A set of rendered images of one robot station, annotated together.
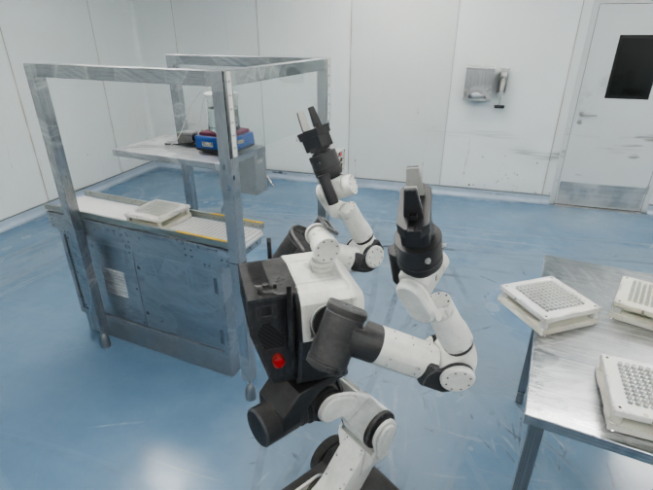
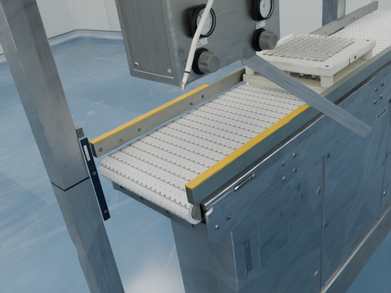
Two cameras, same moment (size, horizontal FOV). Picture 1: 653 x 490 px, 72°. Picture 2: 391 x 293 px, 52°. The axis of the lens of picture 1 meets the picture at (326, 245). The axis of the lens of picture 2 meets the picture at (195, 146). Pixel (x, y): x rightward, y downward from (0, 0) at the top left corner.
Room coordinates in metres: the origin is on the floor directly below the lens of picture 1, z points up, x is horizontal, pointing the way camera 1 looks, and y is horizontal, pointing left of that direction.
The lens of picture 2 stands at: (2.41, -0.13, 1.27)
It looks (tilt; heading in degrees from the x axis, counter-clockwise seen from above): 29 degrees down; 114
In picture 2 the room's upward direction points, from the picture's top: 8 degrees counter-clockwise
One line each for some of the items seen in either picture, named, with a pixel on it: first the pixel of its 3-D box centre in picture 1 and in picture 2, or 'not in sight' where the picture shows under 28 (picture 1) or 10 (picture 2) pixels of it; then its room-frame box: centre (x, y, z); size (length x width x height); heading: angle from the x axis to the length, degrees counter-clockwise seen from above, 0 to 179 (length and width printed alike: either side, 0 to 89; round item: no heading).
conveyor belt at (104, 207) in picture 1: (148, 222); (324, 73); (2.34, 1.00, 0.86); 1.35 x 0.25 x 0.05; 66
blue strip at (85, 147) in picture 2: not in sight; (96, 181); (1.93, 0.44, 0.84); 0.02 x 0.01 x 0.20; 66
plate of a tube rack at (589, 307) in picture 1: (548, 297); not in sight; (1.42, -0.83, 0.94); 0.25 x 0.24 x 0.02; 107
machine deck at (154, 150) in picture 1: (190, 151); not in sight; (2.17, 0.66, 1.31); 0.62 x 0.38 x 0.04; 66
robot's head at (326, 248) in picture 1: (322, 246); not in sight; (1.04, 0.01, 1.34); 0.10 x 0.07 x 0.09; 16
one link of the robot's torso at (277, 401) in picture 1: (296, 397); not in sight; (0.99, 0.09, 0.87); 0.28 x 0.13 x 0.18; 129
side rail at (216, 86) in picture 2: (129, 224); (280, 53); (2.21, 1.05, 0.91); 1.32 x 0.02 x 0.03; 66
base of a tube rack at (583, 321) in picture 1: (545, 308); not in sight; (1.42, -0.83, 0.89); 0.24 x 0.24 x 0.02; 17
